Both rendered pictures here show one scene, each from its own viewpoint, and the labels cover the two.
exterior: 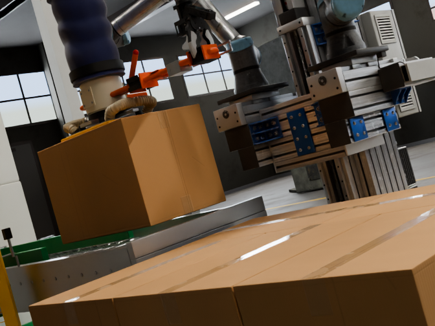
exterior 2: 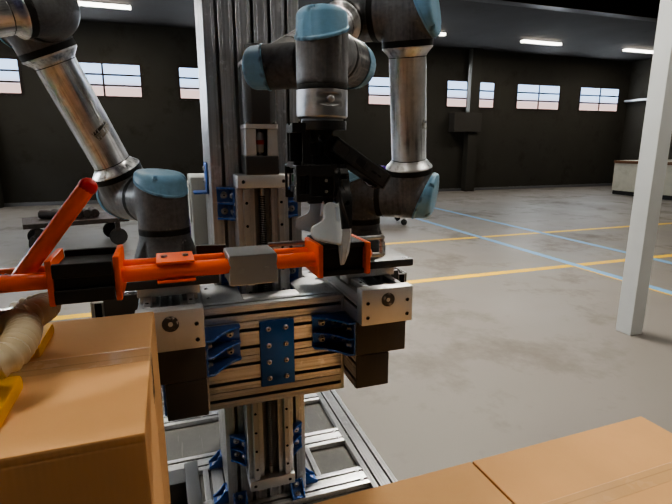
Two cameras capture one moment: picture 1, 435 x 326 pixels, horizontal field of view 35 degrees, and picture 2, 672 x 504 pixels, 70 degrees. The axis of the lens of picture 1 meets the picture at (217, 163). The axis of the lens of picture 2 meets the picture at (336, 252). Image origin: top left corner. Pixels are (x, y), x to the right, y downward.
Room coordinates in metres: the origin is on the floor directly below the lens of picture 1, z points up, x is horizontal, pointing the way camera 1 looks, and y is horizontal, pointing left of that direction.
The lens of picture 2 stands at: (2.05, 0.60, 1.33)
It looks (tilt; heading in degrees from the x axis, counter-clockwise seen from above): 13 degrees down; 296
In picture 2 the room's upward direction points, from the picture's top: straight up
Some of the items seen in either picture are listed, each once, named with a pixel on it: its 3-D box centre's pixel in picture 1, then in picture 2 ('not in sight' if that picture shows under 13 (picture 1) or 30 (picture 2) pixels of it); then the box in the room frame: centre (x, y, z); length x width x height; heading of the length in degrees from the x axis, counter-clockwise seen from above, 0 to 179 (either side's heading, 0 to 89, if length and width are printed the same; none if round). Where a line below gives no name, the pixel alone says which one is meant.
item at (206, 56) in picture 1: (202, 54); (336, 254); (2.36, -0.05, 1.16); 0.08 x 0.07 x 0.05; 46
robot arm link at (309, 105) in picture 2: not in sight; (322, 106); (2.38, -0.04, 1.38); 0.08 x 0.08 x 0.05
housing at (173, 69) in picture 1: (179, 67); (250, 264); (2.46, 0.04, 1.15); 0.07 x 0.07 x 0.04; 46
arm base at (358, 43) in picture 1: (344, 43); (358, 234); (2.55, -0.57, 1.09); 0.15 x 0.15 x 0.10
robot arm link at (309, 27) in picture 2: not in sight; (322, 50); (2.38, -0.05, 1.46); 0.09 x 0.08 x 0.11; 93
